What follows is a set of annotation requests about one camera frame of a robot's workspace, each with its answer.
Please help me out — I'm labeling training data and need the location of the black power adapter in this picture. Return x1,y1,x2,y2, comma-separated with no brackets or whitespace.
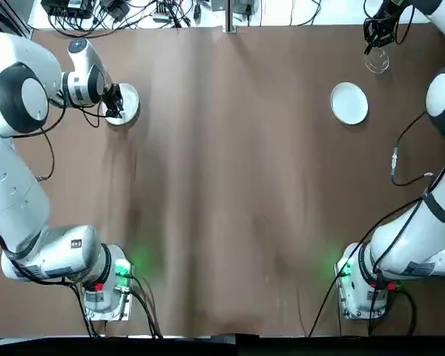
99,0,130,20

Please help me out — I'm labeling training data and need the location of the upright metal post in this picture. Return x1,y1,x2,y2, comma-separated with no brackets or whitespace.
223,0,239,33

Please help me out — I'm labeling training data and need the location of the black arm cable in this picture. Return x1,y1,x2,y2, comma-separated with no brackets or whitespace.
36,94,114,183
390,110,437,187

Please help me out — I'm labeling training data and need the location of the clear petri dish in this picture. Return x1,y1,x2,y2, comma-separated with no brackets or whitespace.
364,47,391,74

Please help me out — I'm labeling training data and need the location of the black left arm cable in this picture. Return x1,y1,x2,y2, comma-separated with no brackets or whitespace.
36,94,114,183

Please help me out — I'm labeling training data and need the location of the grey usb hub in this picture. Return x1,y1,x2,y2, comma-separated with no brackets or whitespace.
153,2,176,22

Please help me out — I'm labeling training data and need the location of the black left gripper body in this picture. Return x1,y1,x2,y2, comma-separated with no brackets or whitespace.
102,83,120,108

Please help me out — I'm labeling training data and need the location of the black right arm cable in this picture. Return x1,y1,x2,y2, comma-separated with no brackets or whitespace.
390,110,437,187

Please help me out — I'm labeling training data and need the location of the white round plate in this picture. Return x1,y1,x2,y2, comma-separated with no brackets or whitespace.
102,83,141,126
330,82,369,125

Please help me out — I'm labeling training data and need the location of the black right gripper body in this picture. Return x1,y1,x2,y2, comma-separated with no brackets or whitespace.
372,0,402,24

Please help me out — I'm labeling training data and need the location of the black box device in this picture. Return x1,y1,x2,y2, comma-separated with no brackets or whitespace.
40,0,94,19

